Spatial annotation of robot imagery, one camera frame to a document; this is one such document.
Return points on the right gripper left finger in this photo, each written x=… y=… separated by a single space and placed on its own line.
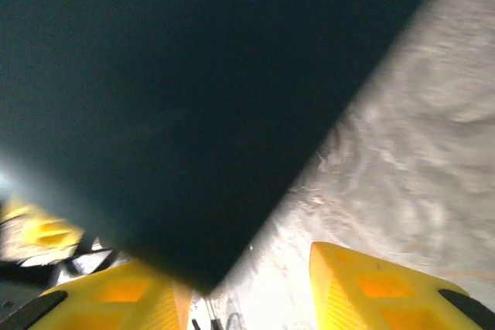
x=116 y=299

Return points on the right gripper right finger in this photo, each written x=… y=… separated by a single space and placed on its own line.
x=379 y=299

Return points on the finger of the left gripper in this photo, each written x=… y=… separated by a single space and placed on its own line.
x=42 y=231

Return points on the starry night tin box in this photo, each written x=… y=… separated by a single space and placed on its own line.
x=193 y=94

